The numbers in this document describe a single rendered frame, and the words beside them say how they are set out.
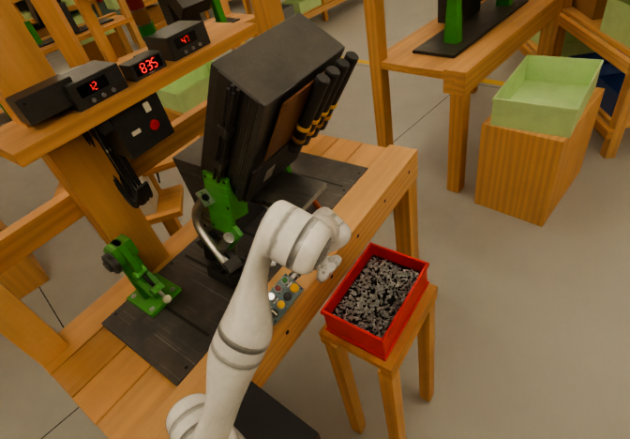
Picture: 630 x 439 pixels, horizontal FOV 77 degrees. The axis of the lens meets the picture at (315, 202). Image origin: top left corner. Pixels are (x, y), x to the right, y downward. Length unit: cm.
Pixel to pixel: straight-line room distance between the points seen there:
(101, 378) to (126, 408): 15
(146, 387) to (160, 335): 16
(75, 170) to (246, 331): 89
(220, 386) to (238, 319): 12
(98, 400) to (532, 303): 200
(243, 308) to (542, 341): 185
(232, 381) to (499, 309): 184
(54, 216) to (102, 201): 15
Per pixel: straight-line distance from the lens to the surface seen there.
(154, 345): 140
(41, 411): 282
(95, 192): 144
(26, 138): 126
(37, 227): 150
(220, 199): 128
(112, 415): 138
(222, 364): 70
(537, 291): 248
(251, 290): 64
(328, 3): 725
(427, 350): 168
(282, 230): 58
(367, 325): 124
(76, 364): 155
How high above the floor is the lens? 192
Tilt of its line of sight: 39 degrees down
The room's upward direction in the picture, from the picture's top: 14 degrees counter-clockwise
